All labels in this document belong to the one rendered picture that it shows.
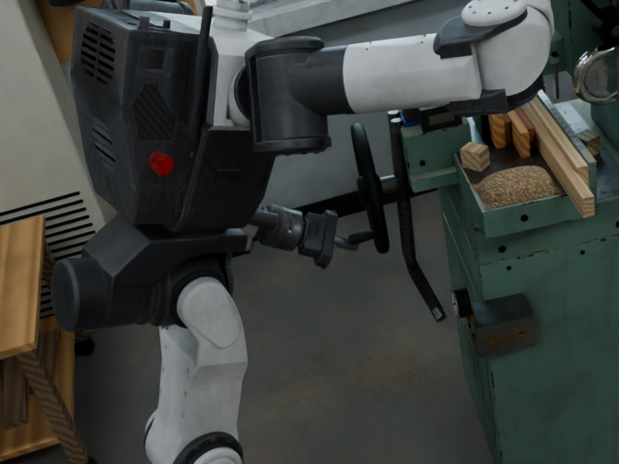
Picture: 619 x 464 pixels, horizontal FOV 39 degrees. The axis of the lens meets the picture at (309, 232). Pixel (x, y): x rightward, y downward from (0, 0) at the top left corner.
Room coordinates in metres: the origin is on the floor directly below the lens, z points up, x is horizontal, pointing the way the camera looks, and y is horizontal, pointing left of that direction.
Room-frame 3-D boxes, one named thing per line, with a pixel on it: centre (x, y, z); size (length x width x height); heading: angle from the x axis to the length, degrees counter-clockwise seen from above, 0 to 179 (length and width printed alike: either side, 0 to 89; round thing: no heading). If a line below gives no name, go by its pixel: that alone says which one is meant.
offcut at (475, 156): (1.46, -0.35, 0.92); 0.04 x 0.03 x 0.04; 39
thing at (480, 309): (1.35, -0.34, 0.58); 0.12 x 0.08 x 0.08; 87
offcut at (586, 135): (1.57, -0.61, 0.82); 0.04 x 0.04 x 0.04; 19
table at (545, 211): (1.59, -0.38, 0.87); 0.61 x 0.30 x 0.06; 177
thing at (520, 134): (1.57, -0.45, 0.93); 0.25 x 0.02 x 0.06; 177
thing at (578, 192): (1.51, -0.48, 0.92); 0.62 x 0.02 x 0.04; 177
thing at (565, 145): (1.58, -0.51, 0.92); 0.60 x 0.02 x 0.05; 177
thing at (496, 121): (1.58, -0.41, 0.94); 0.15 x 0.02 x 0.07; 177
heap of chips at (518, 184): (1.34, -0.39, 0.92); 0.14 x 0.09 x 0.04; 87
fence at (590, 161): (1.58, -0.53, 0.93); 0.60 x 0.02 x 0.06; 177
